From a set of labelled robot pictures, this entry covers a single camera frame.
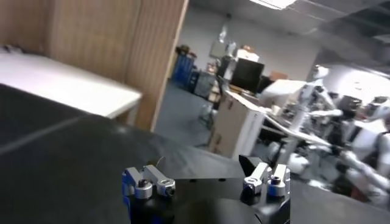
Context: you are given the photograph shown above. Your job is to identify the wooden partition screen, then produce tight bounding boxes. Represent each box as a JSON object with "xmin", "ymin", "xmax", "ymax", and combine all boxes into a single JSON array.
[{"xmin": 0, "ymin": 0, "xmax": 190, "ymax": 132}]

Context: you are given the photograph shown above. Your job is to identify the black monitor on tripod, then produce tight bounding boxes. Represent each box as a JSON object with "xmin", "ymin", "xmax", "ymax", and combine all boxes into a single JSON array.
[{"xmin": 230, "ymin": 57, "xmax": 265, "ymax": 94}]

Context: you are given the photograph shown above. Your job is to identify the white rectangular table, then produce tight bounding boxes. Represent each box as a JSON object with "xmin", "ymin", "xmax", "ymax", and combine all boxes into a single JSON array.
[{"xmin": 0, "ymin": 50, "xmax": 143, "ymax": 119}]

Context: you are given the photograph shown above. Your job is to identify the tall white cardboard box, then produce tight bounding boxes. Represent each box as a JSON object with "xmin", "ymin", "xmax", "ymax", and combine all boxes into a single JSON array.
[{"xmin": 208, "ymin": 89, "xmax": 268, "ymax": 159}]

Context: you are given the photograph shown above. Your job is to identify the small black table cover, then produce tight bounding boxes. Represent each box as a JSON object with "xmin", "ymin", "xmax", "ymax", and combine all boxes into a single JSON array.
[{"xmin": 0, "ymin": 83, "xmax": 89, "ymax": 155}]

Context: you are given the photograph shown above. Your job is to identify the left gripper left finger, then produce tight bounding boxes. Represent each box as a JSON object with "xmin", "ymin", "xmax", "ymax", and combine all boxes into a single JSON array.
[{"xmin": 121, "ymin": 156, "xmax": 177, "ymax": 200}]

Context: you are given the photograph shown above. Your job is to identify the white humanoid robot wheeled base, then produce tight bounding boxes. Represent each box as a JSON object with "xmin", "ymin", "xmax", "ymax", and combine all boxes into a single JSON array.
[{"xmin": 286, "ymin": 96, "xmax": 390, "ymax": 211}]

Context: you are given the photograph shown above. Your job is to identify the blue storage crates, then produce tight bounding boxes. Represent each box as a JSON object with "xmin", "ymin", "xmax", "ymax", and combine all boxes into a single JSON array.
[{"xmin": 172, "ymin": 53, "xmax": 196, "ymax": 91}]

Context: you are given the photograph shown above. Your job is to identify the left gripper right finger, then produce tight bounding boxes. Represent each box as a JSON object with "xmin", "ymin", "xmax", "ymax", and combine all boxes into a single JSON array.
[{"xmin": 238, "ymin": 154, "xmax": 291, "ymax": 198}]

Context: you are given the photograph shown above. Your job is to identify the small white standing desk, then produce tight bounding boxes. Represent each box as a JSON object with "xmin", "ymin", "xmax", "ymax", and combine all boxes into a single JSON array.
[{"xmin": 263, "ymin": 114, "xmax": 333, "ymax": 167}]

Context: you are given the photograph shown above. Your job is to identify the large black table cover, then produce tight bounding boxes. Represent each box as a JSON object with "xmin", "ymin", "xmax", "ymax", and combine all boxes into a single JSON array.
[{"xmin": 0, "ymin": 114, "xmax": 390, "ymax": 224}]

